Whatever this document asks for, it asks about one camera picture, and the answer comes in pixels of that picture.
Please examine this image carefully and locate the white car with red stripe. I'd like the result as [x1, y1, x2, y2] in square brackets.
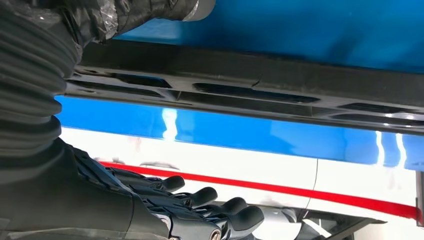
[59, 126, 424, 240]

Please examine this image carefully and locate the blue metal shelf rack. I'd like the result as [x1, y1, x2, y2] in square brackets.
[54, 0, 424, 173]

